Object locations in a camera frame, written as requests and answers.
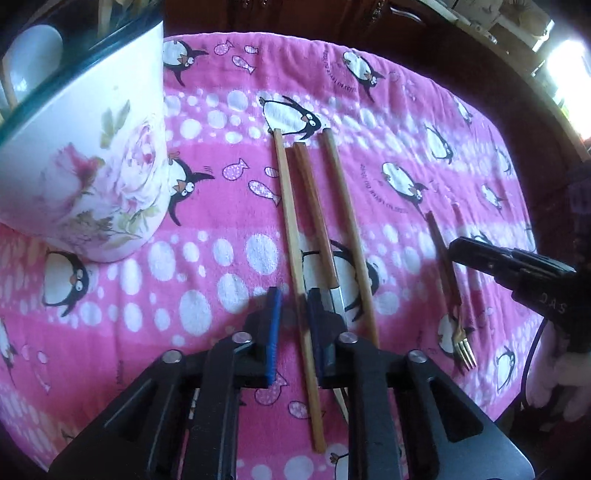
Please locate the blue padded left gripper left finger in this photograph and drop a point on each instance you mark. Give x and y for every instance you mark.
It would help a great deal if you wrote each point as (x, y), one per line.
(267, 336)

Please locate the white gloved right hand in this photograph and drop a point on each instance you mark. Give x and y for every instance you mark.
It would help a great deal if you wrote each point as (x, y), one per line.
(554, 366)

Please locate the white floral utensil holder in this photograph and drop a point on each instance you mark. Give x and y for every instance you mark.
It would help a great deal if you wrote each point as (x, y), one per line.
(83, 157)

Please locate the gold fork brown handle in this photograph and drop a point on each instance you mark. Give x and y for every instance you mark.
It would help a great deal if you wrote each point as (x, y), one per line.
(461, 346)

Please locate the tan wooden chopstick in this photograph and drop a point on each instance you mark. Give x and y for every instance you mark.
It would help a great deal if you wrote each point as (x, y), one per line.
(352, 229)

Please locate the brown handled knife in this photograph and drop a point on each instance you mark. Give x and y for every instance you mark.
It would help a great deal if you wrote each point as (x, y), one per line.
(330, 273)

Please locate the pink penguin blanket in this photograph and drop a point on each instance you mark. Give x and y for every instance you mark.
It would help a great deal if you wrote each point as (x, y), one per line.
(75, 332)

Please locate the white ceramic spoon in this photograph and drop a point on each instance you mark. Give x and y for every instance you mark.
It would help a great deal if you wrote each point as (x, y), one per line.
(34, 56)

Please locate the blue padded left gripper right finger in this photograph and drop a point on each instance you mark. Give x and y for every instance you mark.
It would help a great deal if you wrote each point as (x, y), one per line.
(325, 327)

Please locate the dark brown chopstick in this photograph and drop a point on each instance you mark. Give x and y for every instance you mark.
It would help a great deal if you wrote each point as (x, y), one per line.
(297, 278)

